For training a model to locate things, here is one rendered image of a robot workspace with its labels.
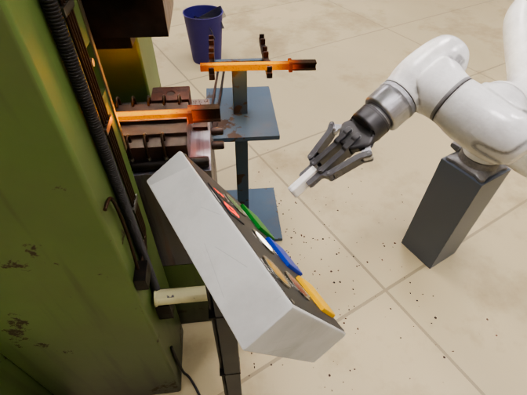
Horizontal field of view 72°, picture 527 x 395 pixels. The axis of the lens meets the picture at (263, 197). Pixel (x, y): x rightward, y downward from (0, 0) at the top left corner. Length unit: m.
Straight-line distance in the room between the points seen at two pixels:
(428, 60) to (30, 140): 0.71
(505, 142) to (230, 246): 0.52
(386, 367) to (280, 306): 1.35
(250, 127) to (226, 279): 1.11
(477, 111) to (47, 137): 0.72
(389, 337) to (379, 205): 0.82
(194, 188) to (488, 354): 1.64
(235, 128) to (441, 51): 0.93
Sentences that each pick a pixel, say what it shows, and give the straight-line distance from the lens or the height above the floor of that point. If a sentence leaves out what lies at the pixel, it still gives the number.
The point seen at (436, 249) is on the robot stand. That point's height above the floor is 0.15.
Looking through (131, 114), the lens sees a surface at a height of 1.01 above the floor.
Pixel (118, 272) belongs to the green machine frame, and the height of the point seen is 0.88.
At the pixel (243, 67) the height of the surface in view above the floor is 0.97.
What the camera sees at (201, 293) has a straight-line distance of 1.11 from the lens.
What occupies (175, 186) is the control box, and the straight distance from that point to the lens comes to 0.61.
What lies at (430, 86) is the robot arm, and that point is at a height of 1.25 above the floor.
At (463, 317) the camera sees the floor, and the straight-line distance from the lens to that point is 2.02.
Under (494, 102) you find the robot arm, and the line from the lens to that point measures 0.78.
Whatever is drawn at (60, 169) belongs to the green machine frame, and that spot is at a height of 1.19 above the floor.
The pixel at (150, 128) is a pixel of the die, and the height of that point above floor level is 0.99.
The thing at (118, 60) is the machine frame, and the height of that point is 1.06.
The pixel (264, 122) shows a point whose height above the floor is 0.71.
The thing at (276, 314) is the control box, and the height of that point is 1.19.
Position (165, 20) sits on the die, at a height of 1.30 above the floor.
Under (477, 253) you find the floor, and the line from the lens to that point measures 2.29.
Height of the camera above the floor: 1.59
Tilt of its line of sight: 46 degrees down
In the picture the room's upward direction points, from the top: 2 degrees clockwise
